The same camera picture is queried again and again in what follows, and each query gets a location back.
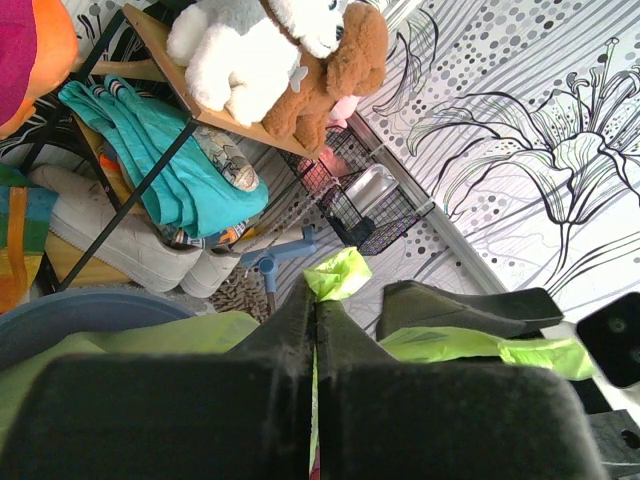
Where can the silver foil bag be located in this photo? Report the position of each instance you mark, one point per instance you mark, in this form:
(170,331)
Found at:
(371,187)

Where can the pink plush toy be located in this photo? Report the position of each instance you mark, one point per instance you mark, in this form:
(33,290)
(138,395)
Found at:
(342,111)

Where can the black wire basket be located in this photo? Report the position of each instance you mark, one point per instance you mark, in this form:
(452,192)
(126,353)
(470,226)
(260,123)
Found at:
(343,160)

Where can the magenta fabric bag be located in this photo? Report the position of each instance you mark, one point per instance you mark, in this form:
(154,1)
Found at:
(18,53)

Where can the right white sneaker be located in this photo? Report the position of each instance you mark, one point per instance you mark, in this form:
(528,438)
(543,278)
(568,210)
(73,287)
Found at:
(209,272)

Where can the white sneaker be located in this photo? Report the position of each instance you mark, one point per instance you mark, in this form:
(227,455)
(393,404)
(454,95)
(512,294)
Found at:
(82,211)
(209,272)

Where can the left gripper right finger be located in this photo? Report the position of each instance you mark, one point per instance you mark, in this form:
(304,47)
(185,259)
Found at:
(381,418)

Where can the orange plush toy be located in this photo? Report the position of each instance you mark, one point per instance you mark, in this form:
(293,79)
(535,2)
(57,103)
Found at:
(57,50)

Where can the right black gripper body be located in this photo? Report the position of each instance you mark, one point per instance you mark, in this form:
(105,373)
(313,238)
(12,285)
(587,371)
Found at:
(408,304)

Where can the wooden metal shelf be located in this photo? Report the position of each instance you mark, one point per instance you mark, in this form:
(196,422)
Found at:
(174,186)

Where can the green plastic trash bag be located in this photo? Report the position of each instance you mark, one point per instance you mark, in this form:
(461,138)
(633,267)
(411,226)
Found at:
(219,332)

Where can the rainbow striped cloth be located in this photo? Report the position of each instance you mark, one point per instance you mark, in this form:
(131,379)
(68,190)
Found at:
(26,211)

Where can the brown teddy bear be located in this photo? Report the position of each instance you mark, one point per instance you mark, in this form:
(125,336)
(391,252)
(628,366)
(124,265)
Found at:
(357,67)

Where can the white plush dog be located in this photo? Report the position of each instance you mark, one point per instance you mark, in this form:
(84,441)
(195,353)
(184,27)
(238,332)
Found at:
(241,55)

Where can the grey patterned plush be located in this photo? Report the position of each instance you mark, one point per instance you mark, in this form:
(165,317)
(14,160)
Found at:
(227,158)

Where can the blue trash bin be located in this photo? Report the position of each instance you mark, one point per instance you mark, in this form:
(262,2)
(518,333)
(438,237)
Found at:
(38,325)

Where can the left white sneaker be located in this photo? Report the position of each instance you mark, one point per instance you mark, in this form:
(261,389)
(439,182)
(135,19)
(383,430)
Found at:
(82,211)

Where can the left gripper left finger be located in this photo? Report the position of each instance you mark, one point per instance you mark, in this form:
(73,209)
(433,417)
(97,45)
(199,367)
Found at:
(242,414)

